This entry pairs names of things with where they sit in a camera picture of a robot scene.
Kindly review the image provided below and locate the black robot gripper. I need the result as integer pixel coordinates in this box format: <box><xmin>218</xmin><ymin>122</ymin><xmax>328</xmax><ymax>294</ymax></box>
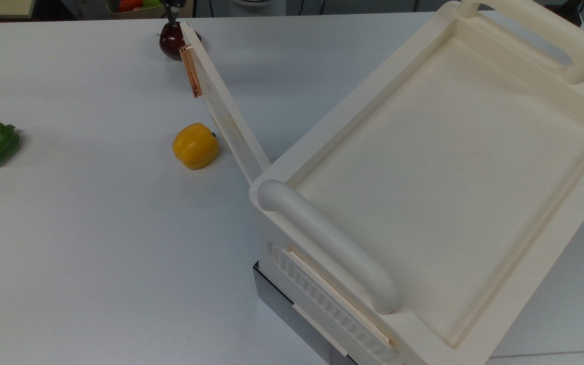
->
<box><xmin>163</xmin><ymin>0</ymin><xmax>188</xmax><ymax>25</ymax></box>

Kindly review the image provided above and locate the cream cabinet door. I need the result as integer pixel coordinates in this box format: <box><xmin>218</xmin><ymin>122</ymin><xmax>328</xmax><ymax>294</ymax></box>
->
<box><xmin>179</xmin><ymin>21</ymin><xmax>272</xmax><ymax>186</ymax></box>

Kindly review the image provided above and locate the cream plastic cabinet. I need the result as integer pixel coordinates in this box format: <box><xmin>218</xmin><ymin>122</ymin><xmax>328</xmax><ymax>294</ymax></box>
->
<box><xmin>249</xmin><ymin>0</ymin><xmax>584</xmax><ymax>365</ymax></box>

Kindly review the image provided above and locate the dark red apple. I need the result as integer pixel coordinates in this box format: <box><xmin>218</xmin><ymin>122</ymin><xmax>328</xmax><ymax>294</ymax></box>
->
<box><xmin>158</xmin><ymin>22</ymin><xmax>203</xmax><ymax>62</ymax></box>

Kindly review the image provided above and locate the box of toy vegetables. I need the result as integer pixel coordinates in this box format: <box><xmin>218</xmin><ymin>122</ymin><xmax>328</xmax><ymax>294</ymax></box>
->
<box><xmin>106</xmin><ymin>0</ymin><xmax>194</xmax><ymax>19</ymax></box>

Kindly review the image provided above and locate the yellow bell pepper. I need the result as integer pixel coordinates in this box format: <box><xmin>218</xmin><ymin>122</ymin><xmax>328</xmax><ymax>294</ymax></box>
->
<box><xmin>172</xmin><ymin>123</ymin><xmax>220</xmax><ymax>170</ymax></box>

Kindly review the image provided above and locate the copper door handle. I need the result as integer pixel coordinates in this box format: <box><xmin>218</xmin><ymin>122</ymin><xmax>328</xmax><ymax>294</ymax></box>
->
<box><xmin>179</xmin><ymin>45</ymin><xmax>203</xmax><ymax>98</ymax></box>

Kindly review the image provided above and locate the cream rounded cabinet handle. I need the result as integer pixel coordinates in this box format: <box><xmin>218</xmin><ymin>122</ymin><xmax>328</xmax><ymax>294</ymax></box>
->
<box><xmin>457</xmin><ymin>0</ymin><xmax>584</xmax><ymax>86</ymax></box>
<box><xmin>257</xmin><ymin>179</ymin><xmax>402</xmax><ymax>315</ymax></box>

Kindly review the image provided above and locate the grey metal base plate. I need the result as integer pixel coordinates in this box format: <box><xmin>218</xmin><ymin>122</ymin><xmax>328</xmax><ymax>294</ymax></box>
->
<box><xmin>252</xmin><ymin>262</ymin><xmax>358</xmax><ymax>365</ymax></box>

